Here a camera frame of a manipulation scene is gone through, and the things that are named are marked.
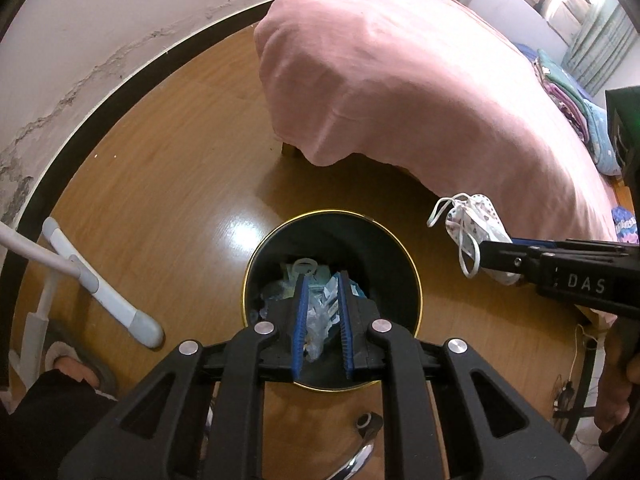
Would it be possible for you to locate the grey slipper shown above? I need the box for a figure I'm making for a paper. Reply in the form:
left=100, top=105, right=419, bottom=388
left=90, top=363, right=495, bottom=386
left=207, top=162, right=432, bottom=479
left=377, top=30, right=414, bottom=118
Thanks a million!
left=42, top=322, right=120, bottom=393

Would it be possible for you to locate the purple floral folded blanket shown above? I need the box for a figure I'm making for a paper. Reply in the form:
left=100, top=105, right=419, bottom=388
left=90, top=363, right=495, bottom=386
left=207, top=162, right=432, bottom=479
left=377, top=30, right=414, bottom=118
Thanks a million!
left=542, top=77, right=588, bottom=136

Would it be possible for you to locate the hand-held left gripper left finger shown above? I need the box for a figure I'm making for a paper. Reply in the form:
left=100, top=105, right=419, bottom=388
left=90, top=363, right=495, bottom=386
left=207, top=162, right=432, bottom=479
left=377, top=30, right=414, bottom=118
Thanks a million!
left=60, top=274, right=308, bottom=480

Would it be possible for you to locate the white cable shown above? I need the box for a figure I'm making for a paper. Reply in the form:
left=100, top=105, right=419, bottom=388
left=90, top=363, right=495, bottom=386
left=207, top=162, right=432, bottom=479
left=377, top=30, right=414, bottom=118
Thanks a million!
left=570, top=322, right=601, bottom=361

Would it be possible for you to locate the white patterned face mask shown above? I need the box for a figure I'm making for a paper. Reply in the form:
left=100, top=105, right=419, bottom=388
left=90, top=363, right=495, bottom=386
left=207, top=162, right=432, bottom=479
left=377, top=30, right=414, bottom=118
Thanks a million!
left=427, top=192, right=521, bottom=286

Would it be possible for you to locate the black bin with gold rim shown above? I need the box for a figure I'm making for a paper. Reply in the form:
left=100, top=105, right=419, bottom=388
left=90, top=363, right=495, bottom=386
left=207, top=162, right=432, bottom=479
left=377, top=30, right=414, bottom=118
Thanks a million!
left=241, top=211, right=423, bottom=392

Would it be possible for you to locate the blue pink printed cloth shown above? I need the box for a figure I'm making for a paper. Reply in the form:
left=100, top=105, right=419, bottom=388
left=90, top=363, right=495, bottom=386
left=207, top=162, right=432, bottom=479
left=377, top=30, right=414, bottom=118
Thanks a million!
left=611, top=205, right=640, bottom=246

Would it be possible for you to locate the person's right hand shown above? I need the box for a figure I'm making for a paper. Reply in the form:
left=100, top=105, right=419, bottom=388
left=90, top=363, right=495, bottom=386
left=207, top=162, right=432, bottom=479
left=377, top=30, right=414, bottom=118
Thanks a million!
left=594, top=355, right=636, bottom=436

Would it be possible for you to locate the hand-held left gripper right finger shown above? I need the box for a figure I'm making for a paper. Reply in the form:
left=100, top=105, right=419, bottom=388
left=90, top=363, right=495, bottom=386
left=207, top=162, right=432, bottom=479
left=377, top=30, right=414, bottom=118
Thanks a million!
left=337, top=270, right=586, bottom=480

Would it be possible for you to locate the pile of wrappers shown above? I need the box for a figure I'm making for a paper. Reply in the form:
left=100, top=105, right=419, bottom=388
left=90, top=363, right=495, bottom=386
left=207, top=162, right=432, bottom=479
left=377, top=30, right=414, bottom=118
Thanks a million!
left=252, top=257, right=371, bottom=363

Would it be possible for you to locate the chrome chair leg with caster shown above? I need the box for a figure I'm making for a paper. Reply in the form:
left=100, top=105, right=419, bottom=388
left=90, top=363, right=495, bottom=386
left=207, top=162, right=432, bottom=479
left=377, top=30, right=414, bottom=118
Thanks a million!
left=320, top=412, right=386, bottom=480

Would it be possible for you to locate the person's black trouser leg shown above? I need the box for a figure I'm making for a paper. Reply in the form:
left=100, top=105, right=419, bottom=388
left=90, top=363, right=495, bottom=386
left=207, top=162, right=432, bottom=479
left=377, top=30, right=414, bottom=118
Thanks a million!
left=0, top=370, right=121, bottom=480

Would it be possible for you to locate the black metal stand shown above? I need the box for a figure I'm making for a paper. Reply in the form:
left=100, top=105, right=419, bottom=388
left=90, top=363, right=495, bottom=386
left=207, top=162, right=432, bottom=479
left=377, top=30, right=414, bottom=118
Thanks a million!
left=550, top=340, right=603, bottom=441

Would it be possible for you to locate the pale green curtain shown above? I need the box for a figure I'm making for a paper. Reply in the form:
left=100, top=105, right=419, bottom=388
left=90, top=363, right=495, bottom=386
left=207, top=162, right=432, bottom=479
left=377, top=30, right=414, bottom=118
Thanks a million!
left=562, top=0, right=640, bottom=96

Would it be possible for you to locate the green folded blanket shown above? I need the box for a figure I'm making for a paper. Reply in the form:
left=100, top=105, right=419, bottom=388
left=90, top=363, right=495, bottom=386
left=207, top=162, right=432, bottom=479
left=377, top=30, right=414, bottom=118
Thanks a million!
left=535, top=49, right=576, bottom=86

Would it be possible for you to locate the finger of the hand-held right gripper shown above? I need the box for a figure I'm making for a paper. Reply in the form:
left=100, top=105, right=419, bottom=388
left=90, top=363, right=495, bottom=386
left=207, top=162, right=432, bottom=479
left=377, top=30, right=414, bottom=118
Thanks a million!
left=507, top=236, right=640, bottom=257
left=477, top=241, right=546, bottom=283

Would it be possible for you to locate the light blue floral quilt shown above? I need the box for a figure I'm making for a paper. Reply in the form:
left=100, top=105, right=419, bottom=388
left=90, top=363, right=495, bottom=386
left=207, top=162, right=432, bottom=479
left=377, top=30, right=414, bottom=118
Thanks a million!
left=580, top=97, right=623, bottom=177

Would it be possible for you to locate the person's foot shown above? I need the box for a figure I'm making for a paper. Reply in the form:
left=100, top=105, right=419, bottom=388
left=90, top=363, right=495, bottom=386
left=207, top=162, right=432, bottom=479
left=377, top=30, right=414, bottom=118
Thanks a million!
left=52, top=355, right=101, bottom=386

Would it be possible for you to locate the bed with pink cover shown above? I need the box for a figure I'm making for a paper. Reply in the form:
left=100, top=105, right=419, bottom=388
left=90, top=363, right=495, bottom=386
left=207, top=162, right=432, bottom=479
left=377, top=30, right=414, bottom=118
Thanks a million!
left=252, top=0, right=621, bottom=328

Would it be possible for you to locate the white grey chair base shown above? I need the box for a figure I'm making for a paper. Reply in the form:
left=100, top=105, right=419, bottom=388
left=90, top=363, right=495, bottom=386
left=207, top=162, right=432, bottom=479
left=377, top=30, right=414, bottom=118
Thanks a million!
left=0, top=216, right=166, bottom=391

